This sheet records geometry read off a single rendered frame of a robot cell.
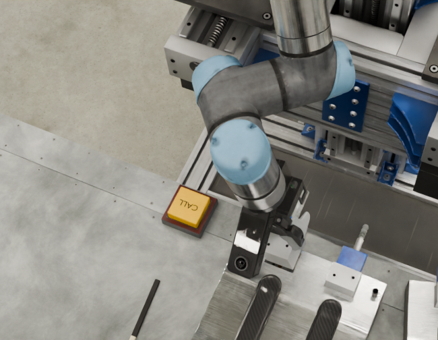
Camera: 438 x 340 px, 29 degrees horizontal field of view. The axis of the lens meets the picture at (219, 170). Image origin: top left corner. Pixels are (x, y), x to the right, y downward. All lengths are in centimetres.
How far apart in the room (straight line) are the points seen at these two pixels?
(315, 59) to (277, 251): 37
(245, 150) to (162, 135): 154
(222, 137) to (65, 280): 59
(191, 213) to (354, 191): 80
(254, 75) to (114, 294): 57
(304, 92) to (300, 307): 41
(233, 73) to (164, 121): 148
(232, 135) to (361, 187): 121
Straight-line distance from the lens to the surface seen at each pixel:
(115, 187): 164
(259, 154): 108
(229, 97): 114
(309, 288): 143
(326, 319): 142
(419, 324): 147
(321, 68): 116
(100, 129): 266
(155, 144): 260
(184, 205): 156
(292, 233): 129
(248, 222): 125
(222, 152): 109
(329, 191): 226
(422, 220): 225
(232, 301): 143
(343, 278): 141
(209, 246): 156
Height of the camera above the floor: 224
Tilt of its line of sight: 62 degrees down
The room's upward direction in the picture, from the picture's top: 8 degrees counter-clockwise
